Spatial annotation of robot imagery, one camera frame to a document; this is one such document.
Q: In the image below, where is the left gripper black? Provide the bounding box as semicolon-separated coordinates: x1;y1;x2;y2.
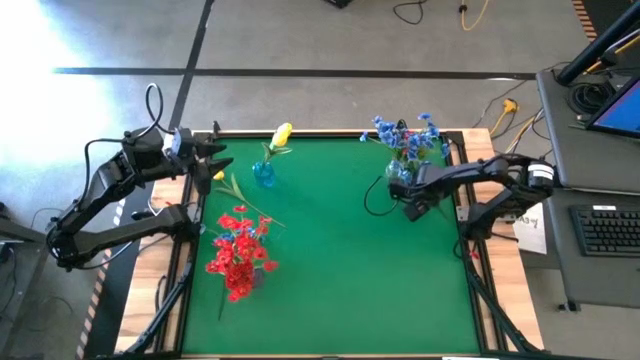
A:
178;128;235;197

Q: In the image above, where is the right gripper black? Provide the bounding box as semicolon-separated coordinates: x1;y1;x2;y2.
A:
389;164;444;224

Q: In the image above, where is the blue artificial flower bunch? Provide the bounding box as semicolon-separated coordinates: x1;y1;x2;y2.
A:
217;225;261;322
358;114;409;166
399;112;452;174

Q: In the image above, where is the clear glass vase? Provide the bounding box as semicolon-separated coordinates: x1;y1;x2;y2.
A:
384;158;414;186

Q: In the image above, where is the blue glass vase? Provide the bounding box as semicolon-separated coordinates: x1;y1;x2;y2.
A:
252;160;277;189

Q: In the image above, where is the green table mat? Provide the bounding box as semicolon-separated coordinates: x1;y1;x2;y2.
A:
182;135;481;356

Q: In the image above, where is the white paper sheet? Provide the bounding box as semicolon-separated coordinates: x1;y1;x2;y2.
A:
512;202;550;256

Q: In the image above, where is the black floor mat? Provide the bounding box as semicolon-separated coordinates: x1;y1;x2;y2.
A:
82;153;162;360

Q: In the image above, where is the grey computer cart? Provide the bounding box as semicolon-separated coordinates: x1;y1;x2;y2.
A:
535;62;640;311

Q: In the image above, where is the black keyboard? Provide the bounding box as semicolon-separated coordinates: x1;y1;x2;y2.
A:
569;203;640;259

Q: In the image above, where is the grey metal stand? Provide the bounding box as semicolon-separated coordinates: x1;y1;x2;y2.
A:
0;202;84;360

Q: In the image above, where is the laptop with blue screen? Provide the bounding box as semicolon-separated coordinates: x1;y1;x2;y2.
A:
585;74;640;140

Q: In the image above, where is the black pole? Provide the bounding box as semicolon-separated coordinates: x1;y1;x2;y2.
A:
555;0;640;86

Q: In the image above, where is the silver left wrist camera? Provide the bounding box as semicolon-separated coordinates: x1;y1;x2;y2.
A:
162;130;182;157

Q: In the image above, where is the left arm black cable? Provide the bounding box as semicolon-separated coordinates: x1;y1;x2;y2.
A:
82;82;166;201

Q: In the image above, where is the white floor cable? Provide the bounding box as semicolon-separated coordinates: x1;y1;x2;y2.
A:
496;109;545;166

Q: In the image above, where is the yellow extension plug cable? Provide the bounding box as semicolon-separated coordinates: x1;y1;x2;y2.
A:
488;98;520;137

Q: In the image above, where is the black aluminium table frame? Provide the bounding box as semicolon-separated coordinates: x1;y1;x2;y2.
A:
122;119;544;360

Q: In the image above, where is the black floor cable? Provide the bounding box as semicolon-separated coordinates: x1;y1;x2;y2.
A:
392;0;426;26

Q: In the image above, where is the yellow floor cable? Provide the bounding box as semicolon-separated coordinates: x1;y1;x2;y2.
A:
459;0;494;32

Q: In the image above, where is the coiled black cable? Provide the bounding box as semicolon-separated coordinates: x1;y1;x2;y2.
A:
567;79;615;117

